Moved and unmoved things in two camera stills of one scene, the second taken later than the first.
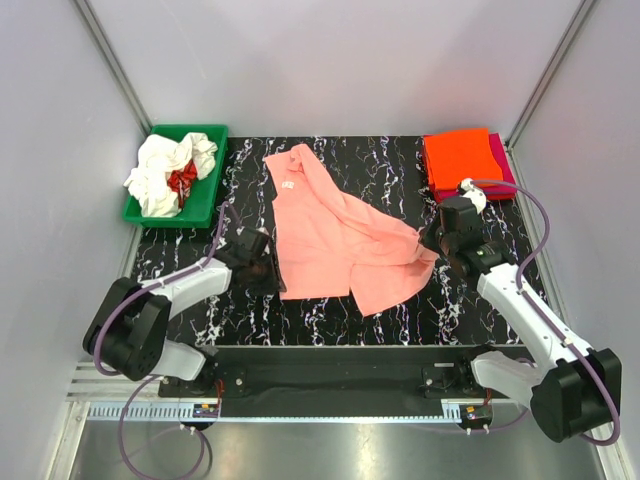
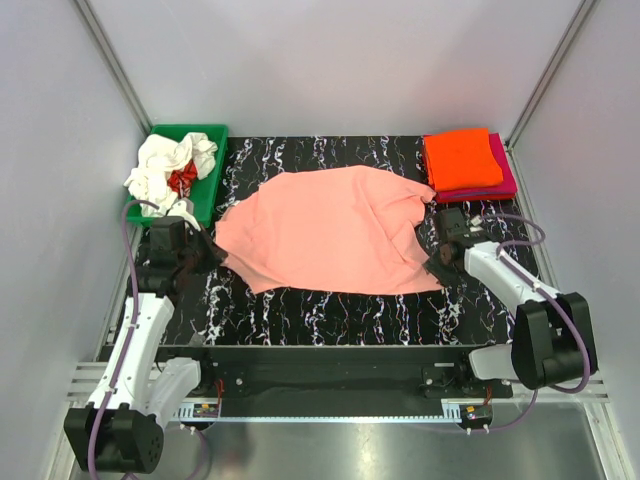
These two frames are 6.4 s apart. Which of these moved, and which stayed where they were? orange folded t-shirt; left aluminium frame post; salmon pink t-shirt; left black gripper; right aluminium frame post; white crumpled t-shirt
Moved: salmon pink t-shirt; left black gripper
Stayed: orange folded t-shirt; left aluminium frame post; white crumpled t-shirt; right aluminium frame post
